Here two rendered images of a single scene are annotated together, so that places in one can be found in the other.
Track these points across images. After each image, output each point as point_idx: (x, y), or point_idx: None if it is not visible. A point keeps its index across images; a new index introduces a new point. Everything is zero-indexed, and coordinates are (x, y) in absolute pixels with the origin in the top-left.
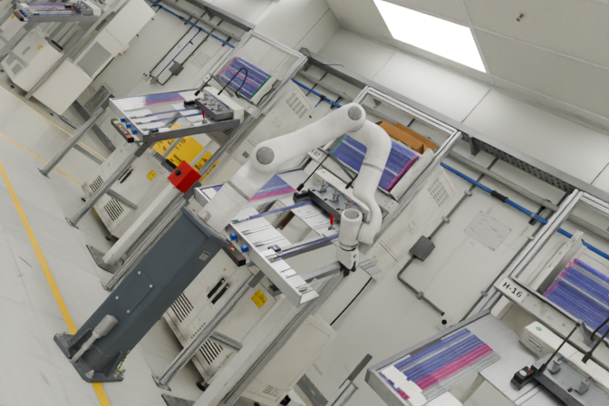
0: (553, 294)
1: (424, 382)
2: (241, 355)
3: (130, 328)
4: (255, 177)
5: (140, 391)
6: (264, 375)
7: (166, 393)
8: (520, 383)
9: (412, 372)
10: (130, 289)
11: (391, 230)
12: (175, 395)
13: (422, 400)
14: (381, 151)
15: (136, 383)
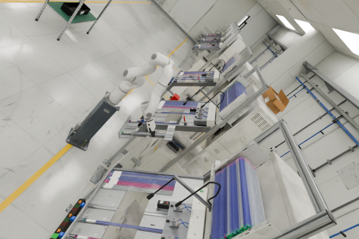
0: (219, 174)
1: (121, 182)
2: (120, 159)
3: (81, 129)
4: (130, 84)
5: (90, 158)
6: None
7: (103, 166)
8: (157, 206)
9: (124, 177)
10: (87, 117)
11: (226, 136)
12: (108, 169)
13: (110, 186)
14: (163, 76)
15: (91, 155)
